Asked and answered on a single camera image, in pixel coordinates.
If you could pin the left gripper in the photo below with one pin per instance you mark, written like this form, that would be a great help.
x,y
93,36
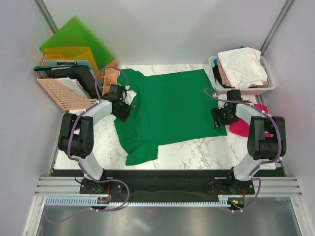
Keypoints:
x,y
123,116

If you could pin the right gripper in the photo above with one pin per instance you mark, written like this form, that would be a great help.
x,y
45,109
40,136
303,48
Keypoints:
x,y
216,112

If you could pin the green t shirt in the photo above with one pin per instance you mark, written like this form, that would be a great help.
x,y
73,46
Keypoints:
x,y
169,108

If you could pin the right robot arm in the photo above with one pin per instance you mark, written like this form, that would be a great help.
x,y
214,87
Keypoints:
x,y
267,135

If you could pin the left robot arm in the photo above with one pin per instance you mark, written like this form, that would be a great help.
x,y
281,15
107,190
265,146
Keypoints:
x,y
76,138

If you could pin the red t shirt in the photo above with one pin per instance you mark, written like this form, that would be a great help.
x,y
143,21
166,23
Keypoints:
x,y
240,127

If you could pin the pink t shirt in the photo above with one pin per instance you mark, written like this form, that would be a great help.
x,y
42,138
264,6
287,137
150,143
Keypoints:
x,y
226,83

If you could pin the black t shirt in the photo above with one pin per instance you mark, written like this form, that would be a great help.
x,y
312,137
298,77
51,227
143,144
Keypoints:
x,y
217,75

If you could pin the black binder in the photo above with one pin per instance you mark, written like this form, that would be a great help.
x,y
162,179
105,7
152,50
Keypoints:
x,y
79,72

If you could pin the white t shirt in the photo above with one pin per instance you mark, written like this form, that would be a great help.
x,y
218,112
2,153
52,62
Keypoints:
x,y
242,68

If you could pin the peach file organizer basket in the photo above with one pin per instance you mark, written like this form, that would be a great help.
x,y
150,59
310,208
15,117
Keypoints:
x,y
66,92

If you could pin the white laundry basket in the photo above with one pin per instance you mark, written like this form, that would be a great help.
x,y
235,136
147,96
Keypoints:
x,y
271,84

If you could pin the yellow plastic folder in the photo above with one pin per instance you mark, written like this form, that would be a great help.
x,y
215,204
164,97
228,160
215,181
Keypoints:
x,y
71,53

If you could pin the blue clipboard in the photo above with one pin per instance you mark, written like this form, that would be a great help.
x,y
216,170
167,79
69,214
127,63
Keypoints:
x,y
50,62

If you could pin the green plastic folder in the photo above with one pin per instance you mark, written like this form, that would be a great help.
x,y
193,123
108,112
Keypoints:
x,y
76,33

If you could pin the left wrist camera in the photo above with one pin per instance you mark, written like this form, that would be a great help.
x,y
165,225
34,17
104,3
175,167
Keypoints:
x,y
130,95

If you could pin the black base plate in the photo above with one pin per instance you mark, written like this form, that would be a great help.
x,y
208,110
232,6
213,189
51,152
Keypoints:
x,y
212,182

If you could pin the white cable duct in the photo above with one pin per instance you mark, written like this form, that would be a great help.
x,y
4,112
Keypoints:
x,y
98,202

